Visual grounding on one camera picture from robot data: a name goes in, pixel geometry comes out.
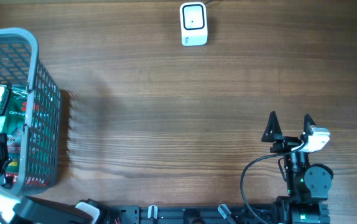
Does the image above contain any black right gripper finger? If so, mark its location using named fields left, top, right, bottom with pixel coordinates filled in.
left=304, top=114, right=315, bottom=134
left=261, top=111, right=283, bottom=142

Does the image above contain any green 3M gloves packet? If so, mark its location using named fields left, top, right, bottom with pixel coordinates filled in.
left=3, top=85, right=28, bottom=174

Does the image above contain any red Nescafe sachet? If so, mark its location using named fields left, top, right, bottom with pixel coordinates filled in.
left=5, top=172, right=18, bottom=185

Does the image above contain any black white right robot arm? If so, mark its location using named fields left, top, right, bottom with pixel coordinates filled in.
left=261, top=111, right=333, bottom=223

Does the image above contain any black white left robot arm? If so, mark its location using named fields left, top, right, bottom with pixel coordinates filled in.
left=0, top=134, right=106, bottom=223

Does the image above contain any white barcode scanner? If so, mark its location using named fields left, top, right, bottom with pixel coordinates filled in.
left=179, top=1, right=208, bottom=47

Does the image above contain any grey plastic shopping basket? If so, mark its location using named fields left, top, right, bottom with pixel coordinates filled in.
left=0, top=27, right=62, bottom=196

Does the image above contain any black right camera cable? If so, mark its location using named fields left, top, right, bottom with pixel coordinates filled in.
left=239, top=141, right=308, bottom=224

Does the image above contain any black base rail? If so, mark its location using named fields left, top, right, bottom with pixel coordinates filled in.
left=105, top=204, right=285, bottom=224

